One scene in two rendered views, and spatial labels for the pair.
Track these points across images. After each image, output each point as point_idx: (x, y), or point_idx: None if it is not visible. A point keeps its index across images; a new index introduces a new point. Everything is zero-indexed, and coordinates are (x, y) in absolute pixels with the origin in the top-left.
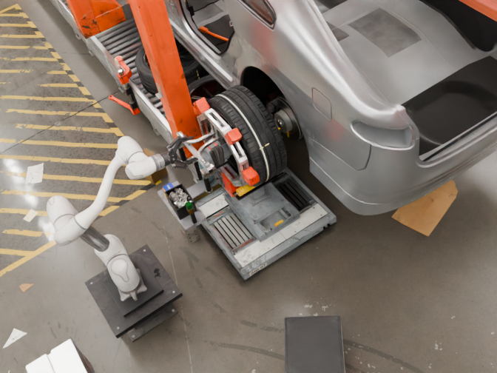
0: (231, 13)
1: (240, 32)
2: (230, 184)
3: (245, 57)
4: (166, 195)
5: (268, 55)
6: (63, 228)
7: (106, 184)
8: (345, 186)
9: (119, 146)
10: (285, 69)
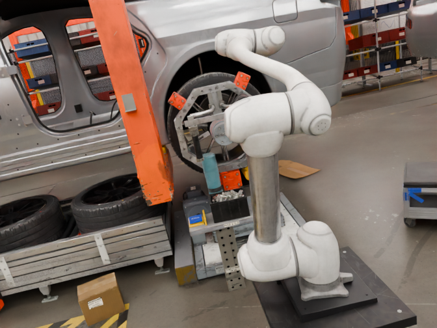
0: (149, 19)
1: (166, 30)
2: (239, 172)
3: (175, 58)
4: (211, 211)
5: (210, 21)
6: (310, 94)
7: (268, 58)
8: (320, 81)
9: (229, 33)
10: (237, 15)
